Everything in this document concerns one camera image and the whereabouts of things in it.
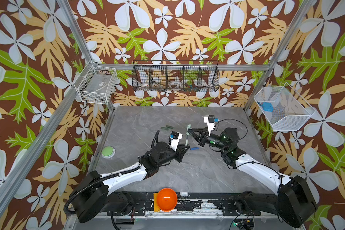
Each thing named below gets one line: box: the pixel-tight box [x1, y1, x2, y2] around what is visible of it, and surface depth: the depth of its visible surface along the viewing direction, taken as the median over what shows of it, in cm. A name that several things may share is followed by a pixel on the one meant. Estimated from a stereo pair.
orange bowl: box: [156, 187, 178, 212], surface depth 76 cm
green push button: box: [101, 145, 116, 160], surface depth 95 cm
